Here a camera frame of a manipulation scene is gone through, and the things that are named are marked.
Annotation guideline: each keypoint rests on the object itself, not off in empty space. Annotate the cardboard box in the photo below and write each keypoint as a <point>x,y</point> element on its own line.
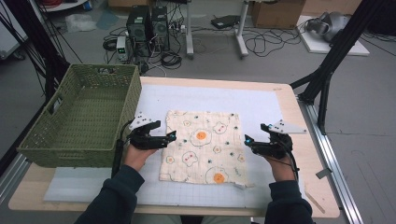
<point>277,14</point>

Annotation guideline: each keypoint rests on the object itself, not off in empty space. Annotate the aluminium rail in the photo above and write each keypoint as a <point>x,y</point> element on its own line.
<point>330,155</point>
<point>12,177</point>

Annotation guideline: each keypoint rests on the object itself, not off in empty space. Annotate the grey power supply unit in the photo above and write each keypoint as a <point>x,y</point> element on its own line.
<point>121,48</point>

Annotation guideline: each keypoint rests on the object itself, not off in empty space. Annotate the narrow black computer tower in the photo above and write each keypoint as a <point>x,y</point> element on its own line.
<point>161,28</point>

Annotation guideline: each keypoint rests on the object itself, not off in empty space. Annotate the white grid mat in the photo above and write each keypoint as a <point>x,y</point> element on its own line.
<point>218,99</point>

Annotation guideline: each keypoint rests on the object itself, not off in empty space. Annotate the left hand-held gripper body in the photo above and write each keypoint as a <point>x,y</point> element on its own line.
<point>144,141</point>

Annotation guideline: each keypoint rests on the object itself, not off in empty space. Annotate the large black computer tower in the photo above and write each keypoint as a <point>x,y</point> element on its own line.
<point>138,29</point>

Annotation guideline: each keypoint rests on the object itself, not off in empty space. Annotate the thin wooden stick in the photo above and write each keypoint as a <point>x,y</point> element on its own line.
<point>315,202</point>

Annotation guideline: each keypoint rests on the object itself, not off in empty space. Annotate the white desk leg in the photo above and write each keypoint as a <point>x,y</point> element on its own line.
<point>189,31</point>
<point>241,31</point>

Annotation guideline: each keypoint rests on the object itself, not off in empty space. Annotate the person's right hand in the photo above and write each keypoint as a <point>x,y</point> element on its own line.
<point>281,169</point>

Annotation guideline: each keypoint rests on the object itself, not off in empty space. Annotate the small grey metal piece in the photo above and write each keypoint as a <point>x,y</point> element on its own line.
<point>323,173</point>

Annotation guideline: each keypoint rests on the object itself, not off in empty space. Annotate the green woven basket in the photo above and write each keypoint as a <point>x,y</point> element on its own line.
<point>81,118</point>

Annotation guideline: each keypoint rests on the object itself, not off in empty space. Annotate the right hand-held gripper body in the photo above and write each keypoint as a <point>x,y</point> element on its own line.
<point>275,146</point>

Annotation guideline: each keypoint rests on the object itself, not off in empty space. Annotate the white floor board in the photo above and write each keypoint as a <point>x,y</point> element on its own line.
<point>317,46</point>

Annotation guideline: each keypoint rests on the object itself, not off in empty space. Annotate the person's left hand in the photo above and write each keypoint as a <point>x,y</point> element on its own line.
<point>137,158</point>

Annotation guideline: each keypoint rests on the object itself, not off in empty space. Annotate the cream printed cloth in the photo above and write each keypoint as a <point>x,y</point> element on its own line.
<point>205,149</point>

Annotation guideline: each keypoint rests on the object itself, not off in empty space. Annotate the blue-grey sheet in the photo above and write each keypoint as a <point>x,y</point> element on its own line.
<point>107,20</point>

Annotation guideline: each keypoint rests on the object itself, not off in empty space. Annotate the grey headset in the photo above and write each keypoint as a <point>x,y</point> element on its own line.
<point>331,25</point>

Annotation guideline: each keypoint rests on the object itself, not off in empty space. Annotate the flat black device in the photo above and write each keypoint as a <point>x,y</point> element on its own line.
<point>224,21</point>

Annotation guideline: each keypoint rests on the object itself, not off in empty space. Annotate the clear plastic bag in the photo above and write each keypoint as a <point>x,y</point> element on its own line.
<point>79,22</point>

